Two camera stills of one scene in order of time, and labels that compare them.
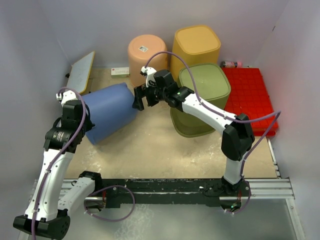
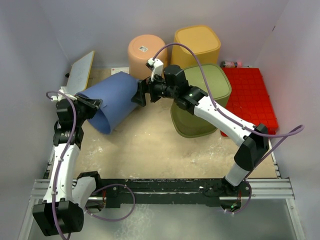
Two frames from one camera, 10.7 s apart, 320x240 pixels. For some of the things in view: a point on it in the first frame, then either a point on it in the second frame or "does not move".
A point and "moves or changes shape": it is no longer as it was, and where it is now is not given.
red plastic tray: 249,99 does not move
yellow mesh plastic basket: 196,44 does not move
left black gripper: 89,124 to 92,105
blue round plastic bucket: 111,109 moves or changes shape
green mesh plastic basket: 214,88 does not move
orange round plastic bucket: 139,49 does not move
